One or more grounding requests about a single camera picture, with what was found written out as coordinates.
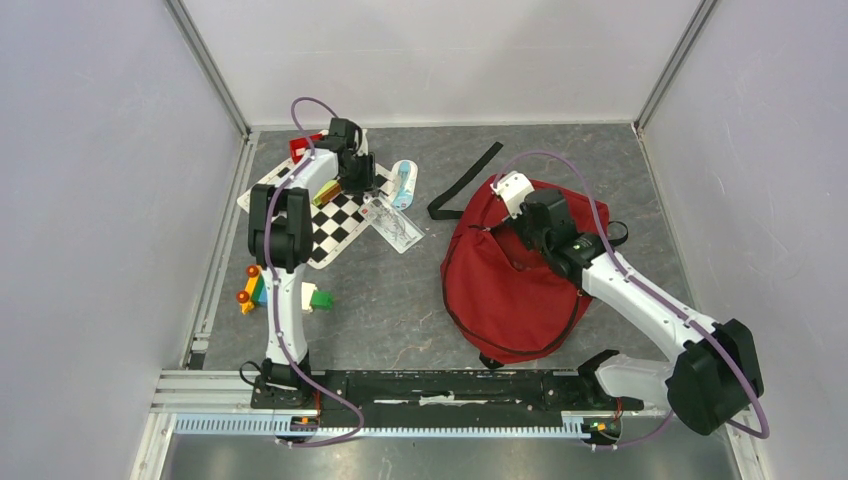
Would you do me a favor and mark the light blue pamphlet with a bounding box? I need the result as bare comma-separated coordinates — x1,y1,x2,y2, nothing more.
391,159,418,211

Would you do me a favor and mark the black white chess mat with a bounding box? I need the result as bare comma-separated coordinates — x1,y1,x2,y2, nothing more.
236,157,398,269

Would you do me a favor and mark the clear plastic packet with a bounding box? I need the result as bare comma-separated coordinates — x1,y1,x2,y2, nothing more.
359,196,424,254

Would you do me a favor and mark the red backpack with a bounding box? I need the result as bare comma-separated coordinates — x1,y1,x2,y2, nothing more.
427,142,611,370

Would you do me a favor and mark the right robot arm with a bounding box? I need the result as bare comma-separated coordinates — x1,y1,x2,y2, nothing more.
501,187,770,439

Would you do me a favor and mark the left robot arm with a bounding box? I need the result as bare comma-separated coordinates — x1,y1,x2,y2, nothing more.
247,117,378,408

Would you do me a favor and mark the colourful toy block cluster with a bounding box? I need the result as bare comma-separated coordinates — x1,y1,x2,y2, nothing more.
312,180,342,208

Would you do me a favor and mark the red plastic box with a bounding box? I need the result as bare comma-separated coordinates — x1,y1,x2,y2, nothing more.
289,133,324,164

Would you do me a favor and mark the toy block train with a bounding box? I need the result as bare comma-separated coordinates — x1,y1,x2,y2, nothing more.
236,265,335,314

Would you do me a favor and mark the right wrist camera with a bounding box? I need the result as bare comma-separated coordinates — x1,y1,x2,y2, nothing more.
491,171,535,218

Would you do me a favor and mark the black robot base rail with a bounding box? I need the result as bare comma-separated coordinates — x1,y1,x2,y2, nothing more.
251,370,644,432

